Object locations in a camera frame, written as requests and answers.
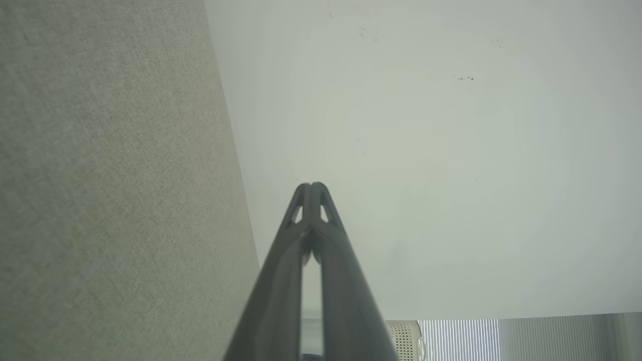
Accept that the grey fabric sofa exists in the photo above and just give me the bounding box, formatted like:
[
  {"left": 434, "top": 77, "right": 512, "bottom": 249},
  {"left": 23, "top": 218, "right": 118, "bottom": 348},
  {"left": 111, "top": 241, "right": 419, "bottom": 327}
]
[{"left": 0, "top": 0, "right": 261, "bottom": 361}]

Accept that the white perforated plastic basket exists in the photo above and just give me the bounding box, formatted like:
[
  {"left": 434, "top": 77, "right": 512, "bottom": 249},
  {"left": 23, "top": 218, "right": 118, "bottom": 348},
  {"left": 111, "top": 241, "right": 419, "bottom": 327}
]
[{"left": 385, "top": 321, "right": 427, "bottom": 361}]

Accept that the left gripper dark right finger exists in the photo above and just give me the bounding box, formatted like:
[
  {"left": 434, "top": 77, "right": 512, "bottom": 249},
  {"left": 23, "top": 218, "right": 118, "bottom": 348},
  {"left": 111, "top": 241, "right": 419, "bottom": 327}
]
[{"left": 311, "top": 182, "right": 400, "bottom": 361}]

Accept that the white striped slatted panel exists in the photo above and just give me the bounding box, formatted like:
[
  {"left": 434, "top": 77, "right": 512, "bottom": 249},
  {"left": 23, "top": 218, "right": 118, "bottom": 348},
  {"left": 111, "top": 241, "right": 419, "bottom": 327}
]
[{"left": 419, "top": 319, "right": 502, "bottom": 361}]

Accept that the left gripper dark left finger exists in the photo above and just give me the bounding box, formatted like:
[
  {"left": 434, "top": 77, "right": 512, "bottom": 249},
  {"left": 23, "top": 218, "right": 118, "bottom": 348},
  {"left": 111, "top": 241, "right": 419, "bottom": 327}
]
[{"left": 223, "top": 183, "right": 312, "bottom": 361}]

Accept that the grey ribbed panel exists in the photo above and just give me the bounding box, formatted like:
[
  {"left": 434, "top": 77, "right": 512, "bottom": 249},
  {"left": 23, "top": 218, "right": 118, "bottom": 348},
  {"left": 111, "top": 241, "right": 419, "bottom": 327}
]
[{"left": 499, "top": 313, "right": 620, "bottom": 361}]

